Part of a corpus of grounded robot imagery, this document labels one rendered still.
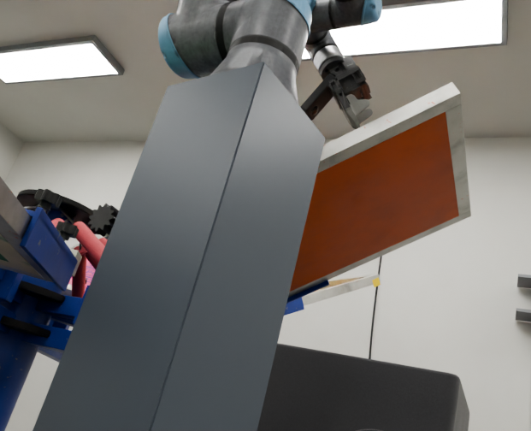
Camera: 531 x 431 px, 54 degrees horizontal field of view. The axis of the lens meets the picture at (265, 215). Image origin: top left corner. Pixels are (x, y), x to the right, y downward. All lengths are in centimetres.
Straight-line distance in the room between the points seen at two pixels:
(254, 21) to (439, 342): 274
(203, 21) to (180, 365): 57
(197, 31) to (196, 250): 44
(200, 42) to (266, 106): 26
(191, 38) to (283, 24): 17
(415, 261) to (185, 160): 294
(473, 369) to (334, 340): 83
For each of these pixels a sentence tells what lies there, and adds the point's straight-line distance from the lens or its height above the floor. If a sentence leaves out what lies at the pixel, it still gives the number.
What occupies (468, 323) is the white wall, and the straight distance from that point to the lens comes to 338.
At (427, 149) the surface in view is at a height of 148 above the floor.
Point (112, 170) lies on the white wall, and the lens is 505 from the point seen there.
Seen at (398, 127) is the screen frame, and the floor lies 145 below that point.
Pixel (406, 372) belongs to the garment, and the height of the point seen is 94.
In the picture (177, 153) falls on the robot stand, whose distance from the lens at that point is 71.
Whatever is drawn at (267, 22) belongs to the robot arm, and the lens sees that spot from 85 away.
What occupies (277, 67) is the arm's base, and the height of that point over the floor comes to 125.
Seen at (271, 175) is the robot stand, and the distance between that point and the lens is 69.
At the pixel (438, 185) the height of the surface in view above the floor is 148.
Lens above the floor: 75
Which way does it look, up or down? 23 degrees up
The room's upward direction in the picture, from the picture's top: 15 degrees clockwise
